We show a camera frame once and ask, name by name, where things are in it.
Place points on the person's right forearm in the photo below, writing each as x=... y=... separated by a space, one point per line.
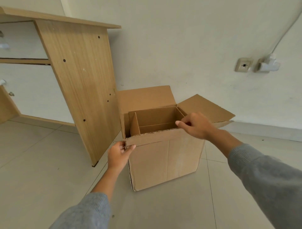
x=259 y=174

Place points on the wooden desk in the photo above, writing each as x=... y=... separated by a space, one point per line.
x=82 y=77

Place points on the person's left hand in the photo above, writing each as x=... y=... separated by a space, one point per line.
x=119 y=155

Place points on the small cardboard box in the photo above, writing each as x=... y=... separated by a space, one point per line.
x=155 y=121

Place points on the person's left forearm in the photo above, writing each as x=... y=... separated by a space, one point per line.
x=94 y=200

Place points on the person's right hand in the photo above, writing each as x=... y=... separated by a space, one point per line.
x=197 y=126

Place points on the large cardboard box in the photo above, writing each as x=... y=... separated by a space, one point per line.
x=162 y=155

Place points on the white power adapter plug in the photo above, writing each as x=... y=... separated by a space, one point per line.
x=267 y=63

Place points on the beige wall socket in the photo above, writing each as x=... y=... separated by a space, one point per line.
x=243 y=64

